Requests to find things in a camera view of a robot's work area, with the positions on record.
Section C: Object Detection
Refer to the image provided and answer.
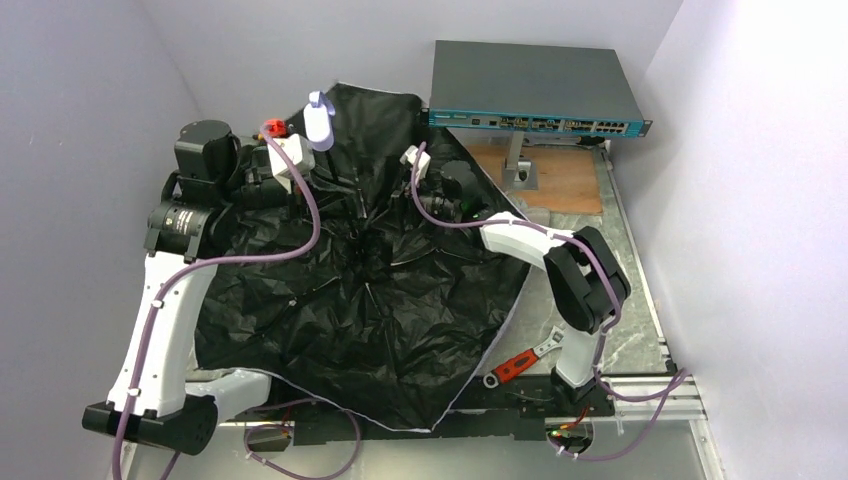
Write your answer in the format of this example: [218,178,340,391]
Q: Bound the pink umbrella case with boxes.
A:
[522,207,552,227]

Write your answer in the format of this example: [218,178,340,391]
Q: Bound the lilac umbrella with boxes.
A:
[194,84,529,430]

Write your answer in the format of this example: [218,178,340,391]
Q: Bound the wooden base board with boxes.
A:
[467,145,603,215]

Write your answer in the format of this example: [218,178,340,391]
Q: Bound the network switch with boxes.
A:
[427,40,652,191]

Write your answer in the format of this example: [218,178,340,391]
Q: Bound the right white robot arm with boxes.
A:
[407,149,631,403]

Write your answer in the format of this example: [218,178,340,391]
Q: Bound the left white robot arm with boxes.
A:
[81,120,289,455]

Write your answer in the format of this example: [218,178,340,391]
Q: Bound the black yellow tool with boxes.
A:
[577,136,606,148]

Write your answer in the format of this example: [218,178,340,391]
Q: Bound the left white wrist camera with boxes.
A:
[260,119,316,193]

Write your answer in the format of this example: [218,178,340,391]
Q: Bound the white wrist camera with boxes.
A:
[400,145,431,176]
[260,119,316,193]

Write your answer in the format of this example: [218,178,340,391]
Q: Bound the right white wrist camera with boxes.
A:
[400,145,431,176]

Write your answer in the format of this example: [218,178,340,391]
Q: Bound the red handled adjustable wrench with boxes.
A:
[482,326,565,389]

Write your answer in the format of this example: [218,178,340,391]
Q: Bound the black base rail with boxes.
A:
[225,374,615,446]

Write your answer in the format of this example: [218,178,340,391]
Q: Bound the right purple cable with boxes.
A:
[409,142,690,463]

